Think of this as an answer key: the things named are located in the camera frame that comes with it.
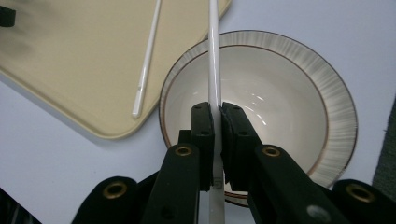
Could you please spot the beige plastic tray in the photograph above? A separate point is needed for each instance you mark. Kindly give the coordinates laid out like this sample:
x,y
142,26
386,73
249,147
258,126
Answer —
x,y
77,68

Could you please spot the striped rim deep plate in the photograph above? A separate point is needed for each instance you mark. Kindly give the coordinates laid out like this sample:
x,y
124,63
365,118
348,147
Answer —
x,y
280,102

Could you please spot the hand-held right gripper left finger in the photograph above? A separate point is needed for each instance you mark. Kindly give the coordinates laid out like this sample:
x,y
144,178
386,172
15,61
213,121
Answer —
x,y
204,146

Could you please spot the white chopstick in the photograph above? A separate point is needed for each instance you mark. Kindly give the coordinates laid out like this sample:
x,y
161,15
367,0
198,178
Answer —
x,y
214,62
146,65

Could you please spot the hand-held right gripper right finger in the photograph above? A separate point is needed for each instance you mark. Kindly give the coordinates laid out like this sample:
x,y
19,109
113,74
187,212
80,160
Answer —
x,y
238,146

